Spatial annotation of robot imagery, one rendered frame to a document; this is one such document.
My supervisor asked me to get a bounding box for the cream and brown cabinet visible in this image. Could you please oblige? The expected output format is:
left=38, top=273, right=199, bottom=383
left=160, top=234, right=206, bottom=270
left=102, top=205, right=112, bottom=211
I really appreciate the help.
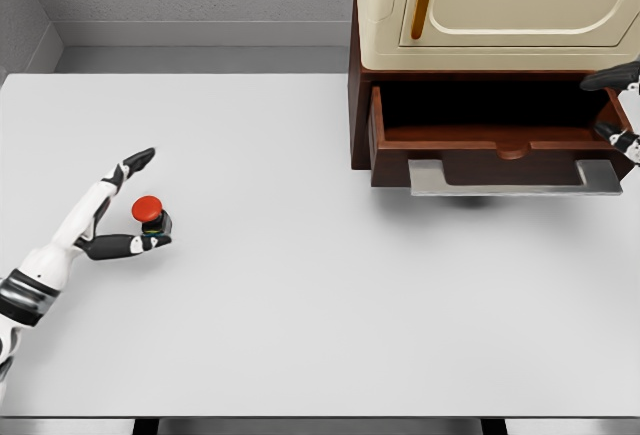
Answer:
left=347, top=0, right=640, bottom=172

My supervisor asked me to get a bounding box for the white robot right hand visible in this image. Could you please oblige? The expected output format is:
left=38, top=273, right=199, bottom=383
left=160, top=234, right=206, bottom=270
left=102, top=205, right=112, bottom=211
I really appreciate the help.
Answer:
left=579, top=60, right=640, bottom=168

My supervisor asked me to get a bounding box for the red push-button switch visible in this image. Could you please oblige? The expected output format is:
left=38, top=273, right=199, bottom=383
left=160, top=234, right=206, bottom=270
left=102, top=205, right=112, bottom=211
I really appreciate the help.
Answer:
left=130, top=195, right=174, bottom=240

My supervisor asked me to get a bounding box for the cream cabinet door, gold handle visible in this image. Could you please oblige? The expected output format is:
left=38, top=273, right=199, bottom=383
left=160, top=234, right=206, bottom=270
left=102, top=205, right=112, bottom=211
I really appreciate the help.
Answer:
left=398, top=0, right=640, bottom=49

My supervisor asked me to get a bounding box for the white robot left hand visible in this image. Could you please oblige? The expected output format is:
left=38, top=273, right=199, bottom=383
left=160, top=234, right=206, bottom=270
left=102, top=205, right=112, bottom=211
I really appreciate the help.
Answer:
left=33, top=147, right=173, bottom=277

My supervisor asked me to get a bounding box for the brown drawer with grey handle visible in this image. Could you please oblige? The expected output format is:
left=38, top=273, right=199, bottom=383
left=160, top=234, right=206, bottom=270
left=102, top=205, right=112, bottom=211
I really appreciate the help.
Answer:
left=368, top=85, right=637, bottom=198

